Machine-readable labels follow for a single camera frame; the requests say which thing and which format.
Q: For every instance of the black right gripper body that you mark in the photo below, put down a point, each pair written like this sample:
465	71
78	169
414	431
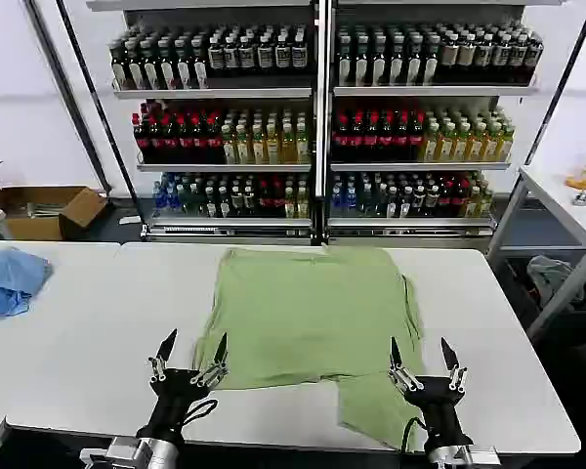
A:
439	405

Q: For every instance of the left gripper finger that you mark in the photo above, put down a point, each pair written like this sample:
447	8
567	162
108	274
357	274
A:
163	354
219	356

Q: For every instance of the open cardboard box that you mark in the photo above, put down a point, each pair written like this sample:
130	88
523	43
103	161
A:
34	215

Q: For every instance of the blue cloth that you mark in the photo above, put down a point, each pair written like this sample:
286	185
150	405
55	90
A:
10	283

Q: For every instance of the green shirt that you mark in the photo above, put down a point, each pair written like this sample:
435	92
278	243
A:
298	317

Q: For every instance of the clear vessel with orange contents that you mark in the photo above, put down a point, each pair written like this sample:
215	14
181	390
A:
578	181

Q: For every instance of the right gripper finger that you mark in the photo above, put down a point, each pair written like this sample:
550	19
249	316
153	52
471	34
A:
451	359
396	361

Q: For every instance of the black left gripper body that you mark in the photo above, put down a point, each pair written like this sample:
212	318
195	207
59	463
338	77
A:
171	400

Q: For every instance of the small white floor item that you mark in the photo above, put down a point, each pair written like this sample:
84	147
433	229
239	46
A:
128	221

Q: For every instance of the black basket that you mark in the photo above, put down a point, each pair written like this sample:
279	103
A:
517	288

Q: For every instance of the shelf rack with bottles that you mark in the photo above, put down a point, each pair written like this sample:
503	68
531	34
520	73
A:
317	122

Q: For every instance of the small metal object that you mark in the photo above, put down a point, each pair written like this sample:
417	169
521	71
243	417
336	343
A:
585	199

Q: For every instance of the grey crumpled clothing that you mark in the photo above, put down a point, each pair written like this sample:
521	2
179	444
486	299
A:
549	276

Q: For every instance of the grey framed side table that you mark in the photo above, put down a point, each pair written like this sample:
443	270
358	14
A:
561	215

